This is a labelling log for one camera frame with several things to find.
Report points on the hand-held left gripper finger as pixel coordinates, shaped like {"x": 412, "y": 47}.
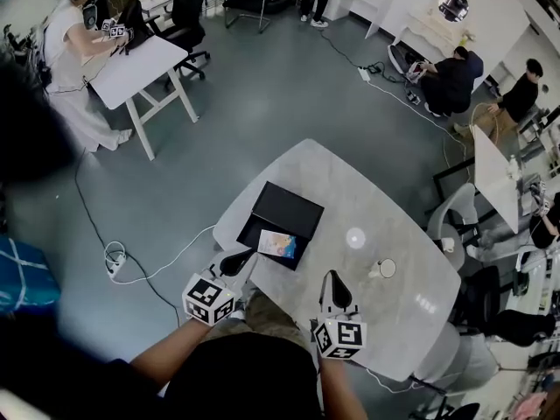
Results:
{"x": 234, "y": 261}
{"x": 248, "y": 274}

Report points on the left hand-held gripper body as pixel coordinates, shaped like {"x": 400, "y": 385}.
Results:
{"x": 209, "y": 298}

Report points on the white power strip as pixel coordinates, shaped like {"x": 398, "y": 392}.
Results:
{"x": 364, "y": 74}
{"x": 114, "y": 263}

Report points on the blue bag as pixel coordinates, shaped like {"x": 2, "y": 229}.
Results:
{"x": 24, "y": 276}

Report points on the person's right forearm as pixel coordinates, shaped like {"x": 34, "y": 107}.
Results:
{"x": 339, "y": 387}

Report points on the person's black shirt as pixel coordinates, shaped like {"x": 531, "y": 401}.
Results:
{"x": 245, "y": 379}

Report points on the white shell chair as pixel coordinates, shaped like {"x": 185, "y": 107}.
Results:
{"x": 455, "y": 217}
{"x": 464, "y": 359}

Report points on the white dresser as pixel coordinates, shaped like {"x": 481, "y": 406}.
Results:
{"x": 433, "y": 35}

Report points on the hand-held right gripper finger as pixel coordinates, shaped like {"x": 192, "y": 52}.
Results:
{"x": 327, "y": 291}
{"x": 342, "y": 293}

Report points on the black bag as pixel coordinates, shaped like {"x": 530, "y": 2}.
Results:
{"x": 133, "y": 26}

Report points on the person's left forearm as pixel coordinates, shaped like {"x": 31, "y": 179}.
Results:
{"x": 170, "y": 348}

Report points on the small white round cup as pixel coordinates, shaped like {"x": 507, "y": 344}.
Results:
{"x": 386, "y": 268}

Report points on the person's camouflage trousers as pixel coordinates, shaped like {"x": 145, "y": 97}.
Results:
{"x": 267, "y": 317}

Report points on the white trestle desk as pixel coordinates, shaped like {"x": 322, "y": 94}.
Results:
{"x": 135, "y": 68}

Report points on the colourful box of bandages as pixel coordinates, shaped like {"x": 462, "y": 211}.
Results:
{"x": 277, "y": 244}

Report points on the black box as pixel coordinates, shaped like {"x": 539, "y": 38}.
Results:
{"x": 284, "y": 217}

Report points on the white square table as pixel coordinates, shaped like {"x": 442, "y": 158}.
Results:
{"x": 494, "y": 177}

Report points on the black office chair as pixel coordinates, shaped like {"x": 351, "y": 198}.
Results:
{"x": 188, "y": 11}

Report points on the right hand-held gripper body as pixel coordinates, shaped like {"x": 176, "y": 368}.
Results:
{"x": 341, "y": 335}

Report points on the round wall mirror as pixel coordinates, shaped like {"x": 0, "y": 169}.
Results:
{"x": 453, "y": 5}

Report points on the clear bottle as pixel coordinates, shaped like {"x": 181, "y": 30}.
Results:
{"x": 513, "y": 168}

